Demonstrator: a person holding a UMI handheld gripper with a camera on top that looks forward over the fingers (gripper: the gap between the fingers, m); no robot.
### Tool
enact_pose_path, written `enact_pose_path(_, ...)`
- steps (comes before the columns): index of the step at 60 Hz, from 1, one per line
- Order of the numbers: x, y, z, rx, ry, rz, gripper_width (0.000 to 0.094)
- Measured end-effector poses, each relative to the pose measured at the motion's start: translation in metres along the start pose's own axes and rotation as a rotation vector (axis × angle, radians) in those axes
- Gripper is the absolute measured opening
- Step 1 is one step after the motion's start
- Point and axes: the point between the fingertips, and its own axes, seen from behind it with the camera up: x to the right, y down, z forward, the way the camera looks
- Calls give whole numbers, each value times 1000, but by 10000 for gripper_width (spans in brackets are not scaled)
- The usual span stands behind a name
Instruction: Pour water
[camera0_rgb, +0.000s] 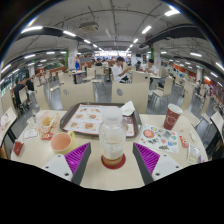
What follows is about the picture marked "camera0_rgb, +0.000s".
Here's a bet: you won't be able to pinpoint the small red sauce packet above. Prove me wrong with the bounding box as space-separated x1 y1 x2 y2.
40 131 54 141
179 134 189 149

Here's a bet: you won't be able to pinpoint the colourful sticker sheet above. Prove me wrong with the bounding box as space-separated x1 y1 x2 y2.
138 123 180 154

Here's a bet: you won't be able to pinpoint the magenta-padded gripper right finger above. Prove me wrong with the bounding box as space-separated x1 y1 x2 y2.
132 142 184 186

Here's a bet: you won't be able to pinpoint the person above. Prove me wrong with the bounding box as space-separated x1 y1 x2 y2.
74 54 82 71
12 78 29 108
111 55 133 83
25 75 36 92
143 58 159 76

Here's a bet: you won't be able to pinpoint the beige dining table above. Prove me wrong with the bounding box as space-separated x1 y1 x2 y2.
209 110 224 141
0 106 18 144

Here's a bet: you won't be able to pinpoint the ceiling air conditioner unit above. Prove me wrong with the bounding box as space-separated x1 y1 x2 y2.
79 21 100 33

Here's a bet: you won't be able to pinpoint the ceiling lights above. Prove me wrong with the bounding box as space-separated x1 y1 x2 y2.
0 9 224 88

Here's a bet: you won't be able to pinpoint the flat round red coaster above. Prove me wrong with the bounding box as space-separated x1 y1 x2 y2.
100 153 127 170

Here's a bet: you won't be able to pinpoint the yellow cup pink inside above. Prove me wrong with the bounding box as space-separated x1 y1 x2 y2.
50 130 77 156

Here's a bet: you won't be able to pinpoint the food wrapper with fries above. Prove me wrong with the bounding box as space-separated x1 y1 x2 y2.
34 110 61 136

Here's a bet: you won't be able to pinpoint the clear plastic packet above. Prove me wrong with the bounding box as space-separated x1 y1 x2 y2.
186 143 203 164

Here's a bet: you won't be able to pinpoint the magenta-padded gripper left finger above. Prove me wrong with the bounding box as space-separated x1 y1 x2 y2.
41 142 92 186

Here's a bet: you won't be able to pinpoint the crumpled white napkin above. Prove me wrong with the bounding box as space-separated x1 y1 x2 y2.
120 100 136 117

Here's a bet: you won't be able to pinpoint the clear plastic bottle white cap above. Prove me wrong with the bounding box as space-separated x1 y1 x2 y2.
98 107 128 167

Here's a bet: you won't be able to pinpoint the red paper cup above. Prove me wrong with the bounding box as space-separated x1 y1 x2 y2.
163 103 184 131

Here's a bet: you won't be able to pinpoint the white paper receipt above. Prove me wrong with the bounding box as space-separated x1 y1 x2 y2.
23 128 39 140

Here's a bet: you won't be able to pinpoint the beige dining chairs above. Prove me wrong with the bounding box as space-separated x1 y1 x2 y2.
1 61 218 128

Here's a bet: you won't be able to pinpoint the brown food tray paper liner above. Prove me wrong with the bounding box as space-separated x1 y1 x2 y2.
59 102 143 138

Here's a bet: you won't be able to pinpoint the small clear bottle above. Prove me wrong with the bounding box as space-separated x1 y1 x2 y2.
31 109 38 124

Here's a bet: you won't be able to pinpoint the beige chair round hole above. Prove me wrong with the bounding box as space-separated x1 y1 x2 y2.
110 81 150 114
59 81 96 111

